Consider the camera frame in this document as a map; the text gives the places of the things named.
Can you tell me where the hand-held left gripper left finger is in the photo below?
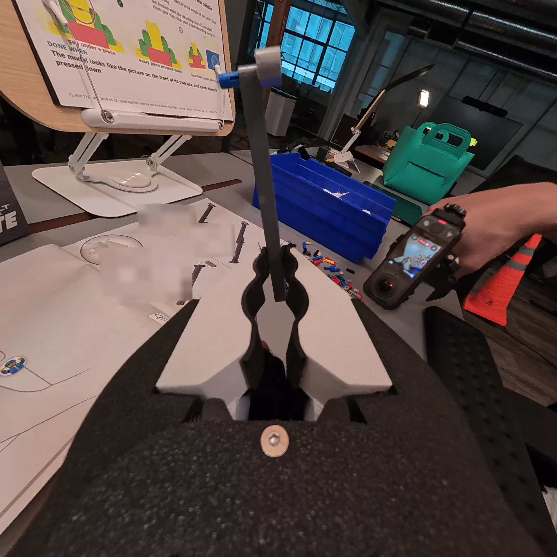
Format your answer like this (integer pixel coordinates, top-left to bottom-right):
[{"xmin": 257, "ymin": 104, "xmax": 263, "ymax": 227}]
[{"xmin": 155, "ymin": 250, "xmax": 270, "ymax": 420}]

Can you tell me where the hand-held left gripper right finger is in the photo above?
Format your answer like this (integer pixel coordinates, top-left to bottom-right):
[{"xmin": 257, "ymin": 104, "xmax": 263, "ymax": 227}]
[{"xmin": 283, "ymin": 245, "xmax": 393, "ymax": 422}]

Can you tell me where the pile of small lego pieces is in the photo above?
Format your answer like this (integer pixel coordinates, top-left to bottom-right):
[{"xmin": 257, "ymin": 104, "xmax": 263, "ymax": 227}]
[{"xmin": 300, "ymin": 239, "xmax": 367, "ymax": 304}]

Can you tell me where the long grey lego beam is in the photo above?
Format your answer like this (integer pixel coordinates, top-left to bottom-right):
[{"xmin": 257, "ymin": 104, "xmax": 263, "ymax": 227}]
[{"xmin": 237, "ymin": 64, "xmax": 288, "ymax": 302}]

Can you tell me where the light grey lego connector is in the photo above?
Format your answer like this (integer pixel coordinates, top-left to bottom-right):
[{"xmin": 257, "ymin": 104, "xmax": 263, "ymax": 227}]
[{"xmin": 254, "ymin": 46, "xmax": 283, "ymax": 88}]

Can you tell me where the lego instruction booklet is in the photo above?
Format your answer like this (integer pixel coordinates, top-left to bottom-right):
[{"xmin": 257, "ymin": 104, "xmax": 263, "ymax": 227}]
[{"xmin": 0, "ymin": 198, "xmax": 301, "ymax": 527}]

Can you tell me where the lego set box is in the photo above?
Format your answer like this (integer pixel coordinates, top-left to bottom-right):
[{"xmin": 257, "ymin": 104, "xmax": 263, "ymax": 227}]
[{"xmin": 0, "ymin": 163, "xmax": 31, "ymax": 246}]

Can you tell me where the person's right hand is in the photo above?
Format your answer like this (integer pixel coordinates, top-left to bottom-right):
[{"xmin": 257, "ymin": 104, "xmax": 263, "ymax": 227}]
[{"xmin": 424, "ymin": 183, "xmax": 538, "ymax": 279}]

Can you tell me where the black tablet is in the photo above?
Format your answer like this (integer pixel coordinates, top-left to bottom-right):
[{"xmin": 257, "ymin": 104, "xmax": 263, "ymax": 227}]
[{"xmin": 370, "ymin": 180, "xmax": 431, "ymax": 227}]

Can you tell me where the teal felt bag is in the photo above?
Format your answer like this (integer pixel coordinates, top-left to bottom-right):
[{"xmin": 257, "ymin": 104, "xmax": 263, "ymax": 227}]
[{"xmin": 382, "ymin": 122, "xmax": 476, "ymax": 205}]

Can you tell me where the orange traffic cone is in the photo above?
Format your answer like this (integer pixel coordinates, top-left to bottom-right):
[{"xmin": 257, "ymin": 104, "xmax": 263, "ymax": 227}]
[{"xmin": 462, "ymin": 233, "xmax": 545, "ymax": 327}]

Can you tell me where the blue plastic bin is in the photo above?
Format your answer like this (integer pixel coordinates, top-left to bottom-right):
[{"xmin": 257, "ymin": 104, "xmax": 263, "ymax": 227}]
[{"xmin": 252, "ymin": 152, "xmax": 397, "ymax": 264}]

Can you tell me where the black mesh office chair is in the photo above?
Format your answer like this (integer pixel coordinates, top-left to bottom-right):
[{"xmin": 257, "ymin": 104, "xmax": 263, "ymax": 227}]
[{"xmin": 472, "ymin": 154, "xmax": 557, "ymax": 196}]

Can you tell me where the white cabinet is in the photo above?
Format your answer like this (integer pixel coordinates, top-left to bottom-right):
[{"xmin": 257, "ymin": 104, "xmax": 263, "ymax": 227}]
[{"xmin": 264, "ymin": 89, "xmax": 299, "ymax": 137}]

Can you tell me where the printed instruction sheet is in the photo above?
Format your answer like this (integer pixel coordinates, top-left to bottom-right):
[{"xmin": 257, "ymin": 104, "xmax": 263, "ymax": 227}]
[{"xmin": 15, "ymin": 0, "xmax": 234, "ymax": 122}]

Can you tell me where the black wall monitor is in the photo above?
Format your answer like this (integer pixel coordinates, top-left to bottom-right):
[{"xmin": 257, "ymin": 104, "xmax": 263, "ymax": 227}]
[{"xmin": 435, "ymin": 93, "xmax": 524, "ymax": 171}]

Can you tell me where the silver air duct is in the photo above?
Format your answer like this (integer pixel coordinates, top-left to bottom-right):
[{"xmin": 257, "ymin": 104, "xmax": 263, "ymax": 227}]
[{"xmin": 374, "ymin": 0, "xmax": 557, "ymax": 75}]

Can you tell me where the wooden post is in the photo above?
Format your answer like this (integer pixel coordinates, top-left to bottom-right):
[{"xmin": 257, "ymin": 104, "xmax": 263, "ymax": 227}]
[{"xmin": 266, "ymin": 0, "xmax": 291, "ymax": 49}]

